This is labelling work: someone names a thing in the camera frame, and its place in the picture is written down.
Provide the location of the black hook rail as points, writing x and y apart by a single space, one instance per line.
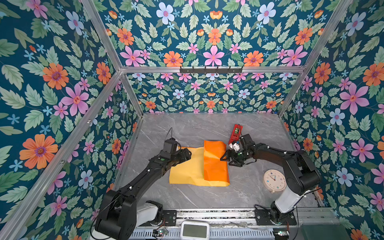
211 70

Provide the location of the white round clock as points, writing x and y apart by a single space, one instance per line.
274 181

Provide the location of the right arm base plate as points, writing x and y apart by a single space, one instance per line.
274 217

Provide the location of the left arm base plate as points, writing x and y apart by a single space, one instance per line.
168 218

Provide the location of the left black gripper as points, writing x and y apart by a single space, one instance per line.
184 158

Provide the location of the red tape dispenser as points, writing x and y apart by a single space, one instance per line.
236 133

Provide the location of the white display device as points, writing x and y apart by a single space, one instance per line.
195 230

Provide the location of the green mat bottom right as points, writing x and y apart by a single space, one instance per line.
324 232

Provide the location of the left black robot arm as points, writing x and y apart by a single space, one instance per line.
120 214

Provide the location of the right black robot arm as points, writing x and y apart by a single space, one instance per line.
300 172

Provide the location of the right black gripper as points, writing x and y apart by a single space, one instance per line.
233 154

